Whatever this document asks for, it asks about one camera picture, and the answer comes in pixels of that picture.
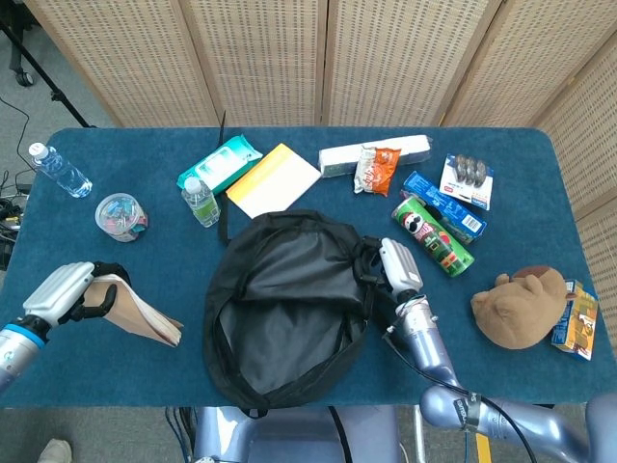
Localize white shoe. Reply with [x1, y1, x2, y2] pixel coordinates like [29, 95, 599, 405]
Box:
[37, 438, 72, 463]

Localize brown spiral notebook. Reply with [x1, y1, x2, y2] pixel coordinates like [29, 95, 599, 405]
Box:
[89, 273, 185, 347]

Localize blue-grey robot torso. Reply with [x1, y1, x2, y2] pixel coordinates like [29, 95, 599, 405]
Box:
[192, 405, 404, 463]

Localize long blue cardboard box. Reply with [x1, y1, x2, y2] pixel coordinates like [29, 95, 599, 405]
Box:
[402, 171, 488, 245]

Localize clear jar of binder clips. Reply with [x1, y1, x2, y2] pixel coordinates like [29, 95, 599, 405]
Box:
[94, 192, 149, 243]

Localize black backpack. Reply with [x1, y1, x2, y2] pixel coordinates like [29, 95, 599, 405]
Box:
[201, 209, 387, 419]

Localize yellow and white notepad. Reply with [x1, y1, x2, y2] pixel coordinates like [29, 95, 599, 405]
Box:
[225, 143, 323, 221]

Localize orange blue snack box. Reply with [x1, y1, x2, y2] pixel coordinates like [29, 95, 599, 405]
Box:
[550, 279, 600, 362]

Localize bundle of black cables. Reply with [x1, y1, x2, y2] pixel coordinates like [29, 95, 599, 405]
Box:
[0, 168, 30, 271]

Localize orange and white snack bag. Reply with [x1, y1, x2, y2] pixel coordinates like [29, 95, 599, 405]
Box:
[353, 145, 402, 197]

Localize clear water bottle blue label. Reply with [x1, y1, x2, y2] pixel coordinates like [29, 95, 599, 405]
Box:
[27, 142, 94, 199]

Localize green Pringles can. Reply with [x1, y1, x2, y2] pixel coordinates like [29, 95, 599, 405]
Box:
[390, 195, 476, 280]

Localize woven rattan folding screen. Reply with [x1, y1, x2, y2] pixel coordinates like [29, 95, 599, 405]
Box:
[23, 0, 617, 435]

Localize small water bottle green label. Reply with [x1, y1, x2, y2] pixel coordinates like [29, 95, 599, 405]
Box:
[180, 176, 222, 229]

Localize black office chair wheel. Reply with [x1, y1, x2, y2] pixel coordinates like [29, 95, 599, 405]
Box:
[9, 47, 36, 89]

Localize brown plush toy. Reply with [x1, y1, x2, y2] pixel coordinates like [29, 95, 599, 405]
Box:
[469, 264, 569, 350]

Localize black tripod stand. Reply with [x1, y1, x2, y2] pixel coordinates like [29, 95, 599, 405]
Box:
[0, 16, 97, 129]

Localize teal wet wipes pack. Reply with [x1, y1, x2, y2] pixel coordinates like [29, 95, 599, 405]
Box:
[175, 135, 264, 196]

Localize blue felt table cover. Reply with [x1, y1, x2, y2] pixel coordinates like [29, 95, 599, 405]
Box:
[0, 126, 604, 409]

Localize long white tissue pack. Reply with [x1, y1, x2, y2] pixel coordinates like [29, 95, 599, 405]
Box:
[318, 134, 434, 179]

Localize battery blister pack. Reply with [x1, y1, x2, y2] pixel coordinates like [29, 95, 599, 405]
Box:
[439, 152, 495, 211]

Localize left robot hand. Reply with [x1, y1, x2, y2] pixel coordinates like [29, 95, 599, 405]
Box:
[22, 260, 132, 330]

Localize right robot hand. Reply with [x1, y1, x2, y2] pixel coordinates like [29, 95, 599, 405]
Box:
[354, 235, 425, 303]

